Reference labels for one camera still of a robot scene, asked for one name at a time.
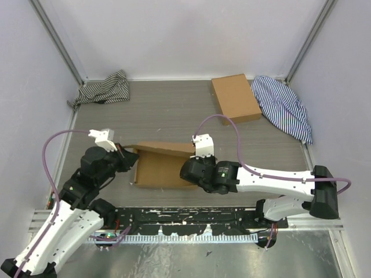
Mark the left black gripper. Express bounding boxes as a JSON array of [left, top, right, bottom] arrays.
[[97, 142, 140, 186]]

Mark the brown cardboard box sheet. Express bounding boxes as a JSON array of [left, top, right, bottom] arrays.
[[124, 141, 197, 190]]

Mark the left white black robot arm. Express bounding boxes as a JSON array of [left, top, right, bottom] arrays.
[[1, 129, 139, 277]]

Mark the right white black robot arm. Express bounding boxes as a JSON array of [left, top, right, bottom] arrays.
[[180, 134, 339, 229]]

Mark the folded brown cardboard box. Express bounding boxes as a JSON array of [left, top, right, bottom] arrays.
[[211, 74, 261, 124]]

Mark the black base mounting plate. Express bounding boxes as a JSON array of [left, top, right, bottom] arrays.
[[81, 206, 289, 236]]

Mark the grey striped cloth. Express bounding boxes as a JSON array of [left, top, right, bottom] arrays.
[[67, 69, 130, 111]]

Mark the blue white striped cloth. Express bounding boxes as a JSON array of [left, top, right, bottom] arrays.
[[252, 75, 312, 144]]

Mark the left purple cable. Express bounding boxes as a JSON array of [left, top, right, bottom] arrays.
[[11, 129, 134, 278]]

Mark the purple cable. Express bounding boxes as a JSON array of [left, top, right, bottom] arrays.
[[193, 114, 352, 250], [11, 129, 134, 278]]

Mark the white slotted cable duct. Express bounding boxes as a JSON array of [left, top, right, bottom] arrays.
[[83, 233, 259, 243]]

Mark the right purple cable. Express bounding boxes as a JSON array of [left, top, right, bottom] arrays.
[[193, 114, 352, 250]]

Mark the aluminium front rail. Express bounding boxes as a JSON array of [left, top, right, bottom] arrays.
[[27, 207, 344, 232]]

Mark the left aluminium frame post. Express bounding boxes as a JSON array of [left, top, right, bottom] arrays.
[[29, 0, 86, 86]]

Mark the aluminium frame post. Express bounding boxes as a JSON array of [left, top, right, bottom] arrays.
[[29, 0, 86, 86], [284, 0, 337, 85]]

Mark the right aluminium frame post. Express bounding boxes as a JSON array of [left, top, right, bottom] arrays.
[[284, 0, 337, 85]]

